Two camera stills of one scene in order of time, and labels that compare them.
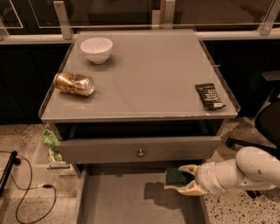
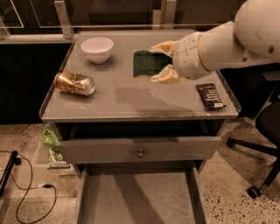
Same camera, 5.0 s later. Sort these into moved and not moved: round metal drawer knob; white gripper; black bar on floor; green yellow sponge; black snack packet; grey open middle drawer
Moved: green yellow sponge; white gripper
Not moved: grey open middle drawer; round metal drawer knob; black bar on floor; black snack packet
